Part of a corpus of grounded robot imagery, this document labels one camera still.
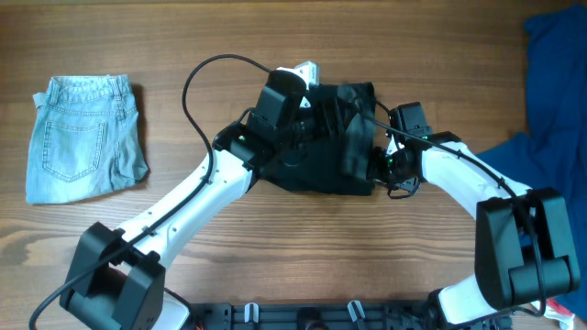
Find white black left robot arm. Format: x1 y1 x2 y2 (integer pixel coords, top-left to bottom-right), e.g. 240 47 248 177
53 61 319 330

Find white red cloth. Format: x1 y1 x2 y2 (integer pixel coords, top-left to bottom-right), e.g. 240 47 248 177
544 298 575 330

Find blue polo shirt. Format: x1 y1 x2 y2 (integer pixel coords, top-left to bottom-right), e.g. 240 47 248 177
476 4 587 322

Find light blue denim shorts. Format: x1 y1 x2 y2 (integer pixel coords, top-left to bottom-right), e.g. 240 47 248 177
26 74 149 204

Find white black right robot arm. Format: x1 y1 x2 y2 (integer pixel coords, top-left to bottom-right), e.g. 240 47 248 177
369 132 581 329

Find black shorts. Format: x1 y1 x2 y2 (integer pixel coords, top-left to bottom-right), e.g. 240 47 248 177
262 82 376 196

